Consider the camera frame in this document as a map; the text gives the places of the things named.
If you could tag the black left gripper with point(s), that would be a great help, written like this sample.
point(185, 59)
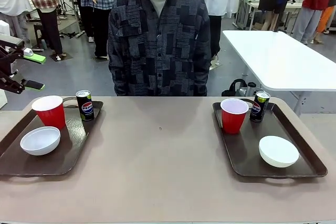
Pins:
point(11, 41)

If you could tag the red plastic cup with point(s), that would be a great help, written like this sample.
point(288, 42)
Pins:
point(232, 121)
point(51, 116)

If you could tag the black Pepsi can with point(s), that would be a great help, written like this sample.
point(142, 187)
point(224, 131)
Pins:
point(258, 110)
point(85, 108)

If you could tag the white bowl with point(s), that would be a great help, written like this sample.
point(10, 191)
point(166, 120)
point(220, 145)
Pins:
point(40, 141)
point(278, 151)

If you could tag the black stool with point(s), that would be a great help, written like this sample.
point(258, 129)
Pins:
point(38, 35)

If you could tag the black tripod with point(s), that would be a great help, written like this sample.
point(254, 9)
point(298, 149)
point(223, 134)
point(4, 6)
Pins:
point(65, 3)

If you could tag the dark brown serving tray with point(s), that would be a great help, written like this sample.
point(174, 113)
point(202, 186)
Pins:
point(73, 140)
point(249, 150)

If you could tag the person in patchwork shirt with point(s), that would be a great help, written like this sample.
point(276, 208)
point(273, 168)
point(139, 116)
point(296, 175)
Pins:
point(157, 51)

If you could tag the black bag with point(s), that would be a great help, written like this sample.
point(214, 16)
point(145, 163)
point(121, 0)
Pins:
point(231, 90)

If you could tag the black capped bottle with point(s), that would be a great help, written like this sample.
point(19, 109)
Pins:
point(251, 85)

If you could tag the white background workbench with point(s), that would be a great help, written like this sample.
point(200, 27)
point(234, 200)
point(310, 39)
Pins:
point(246, 3)

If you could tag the white folding table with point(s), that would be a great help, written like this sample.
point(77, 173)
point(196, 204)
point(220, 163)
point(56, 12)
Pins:
point(283, 58)

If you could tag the person in orange trousers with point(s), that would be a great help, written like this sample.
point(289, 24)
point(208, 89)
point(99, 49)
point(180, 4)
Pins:
point(325, 19)

